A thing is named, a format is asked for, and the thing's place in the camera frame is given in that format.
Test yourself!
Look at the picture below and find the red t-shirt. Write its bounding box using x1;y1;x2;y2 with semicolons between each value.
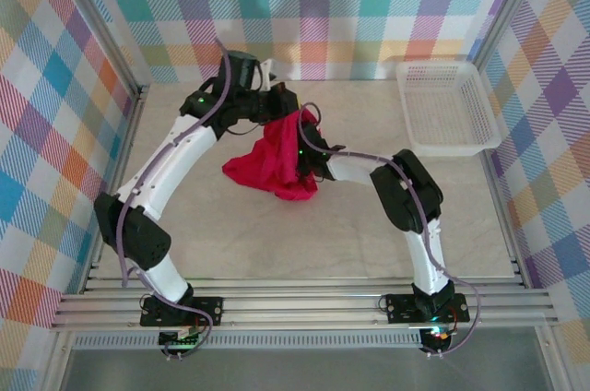
221;107;322;202

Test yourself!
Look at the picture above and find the white perforated plastic basket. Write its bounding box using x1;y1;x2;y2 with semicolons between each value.
395;61;503;158

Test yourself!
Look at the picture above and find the aluminium side rail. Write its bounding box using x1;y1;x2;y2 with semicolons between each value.
477;148;529;289
80;84;151;293

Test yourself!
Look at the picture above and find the aluminium slotted base rail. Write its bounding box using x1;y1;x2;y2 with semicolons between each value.
49;276;560;332

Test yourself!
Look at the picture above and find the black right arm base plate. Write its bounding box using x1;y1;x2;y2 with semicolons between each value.
384;292;470;324

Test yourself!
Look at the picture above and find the aluminium frame post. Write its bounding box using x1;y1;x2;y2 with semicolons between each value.
48;0;153;92
465;0;554;69

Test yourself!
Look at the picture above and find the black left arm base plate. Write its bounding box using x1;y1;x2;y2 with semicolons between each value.
139;296;225;328

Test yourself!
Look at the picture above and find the grey perforated cable duct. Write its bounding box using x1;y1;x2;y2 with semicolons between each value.
72;333;424;350

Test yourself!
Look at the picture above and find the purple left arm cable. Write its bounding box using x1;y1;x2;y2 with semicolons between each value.
117;37;234;361

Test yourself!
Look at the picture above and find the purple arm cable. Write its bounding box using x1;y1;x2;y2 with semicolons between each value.
117;37;234;361
298;101;484;358

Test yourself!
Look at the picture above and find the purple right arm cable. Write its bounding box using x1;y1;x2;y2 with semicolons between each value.
298;101;484;358

